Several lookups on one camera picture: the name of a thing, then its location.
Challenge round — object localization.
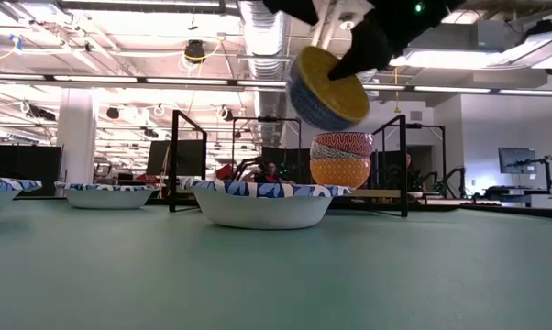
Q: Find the person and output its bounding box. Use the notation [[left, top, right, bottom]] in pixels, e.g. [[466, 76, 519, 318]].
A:
[[402, 153, 419, 192], [241, 160, 295, 185]]

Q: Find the dark background screen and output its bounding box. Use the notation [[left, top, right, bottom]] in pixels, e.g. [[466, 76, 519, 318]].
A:
[[146, 139, 206, 178]]

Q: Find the long ceiling light strip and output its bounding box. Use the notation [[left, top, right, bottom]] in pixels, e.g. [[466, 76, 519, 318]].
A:
[[0, 71, 552, 98]]

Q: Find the wall mounted dark monitor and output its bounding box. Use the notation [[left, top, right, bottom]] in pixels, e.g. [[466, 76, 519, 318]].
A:
[[498, 147, 537, 175]]

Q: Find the black background station frame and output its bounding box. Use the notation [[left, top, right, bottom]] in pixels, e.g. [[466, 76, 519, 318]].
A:
[[406, 122, 447, 184], [231, 115, 304, 184]]

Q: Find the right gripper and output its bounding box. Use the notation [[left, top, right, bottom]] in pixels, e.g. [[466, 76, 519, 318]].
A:
[[261, 0, 399, 82]]

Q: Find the silver ventilation duct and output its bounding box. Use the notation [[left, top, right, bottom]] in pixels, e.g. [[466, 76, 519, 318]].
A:
[[237, 0, 304, 148]]

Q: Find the black partition panel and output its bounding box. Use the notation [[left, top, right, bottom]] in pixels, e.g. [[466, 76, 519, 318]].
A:
[[0, 144, 62, 199]]

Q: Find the orange patterned bowl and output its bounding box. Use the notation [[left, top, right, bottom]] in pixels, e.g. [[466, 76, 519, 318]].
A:
[[309, 157, 372, 190]]

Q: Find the yellow bowl with blue exterior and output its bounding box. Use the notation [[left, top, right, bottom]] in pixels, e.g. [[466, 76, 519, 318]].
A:
[[287, 45, 371, 132]]

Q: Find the red patterned bowl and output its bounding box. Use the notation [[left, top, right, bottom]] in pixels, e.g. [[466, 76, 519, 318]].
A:
[[311, 131, 374, 160]]

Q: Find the radial striped patterned bowl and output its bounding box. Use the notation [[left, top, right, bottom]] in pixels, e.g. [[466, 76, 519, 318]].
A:
[[309, 141, 373, 161]]

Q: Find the white building column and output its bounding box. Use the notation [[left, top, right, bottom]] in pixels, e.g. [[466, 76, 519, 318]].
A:
[[57, 88, 98, 187]]

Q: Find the green table mat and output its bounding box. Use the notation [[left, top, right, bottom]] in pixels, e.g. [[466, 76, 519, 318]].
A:
[[0, 197, 552, 330]]

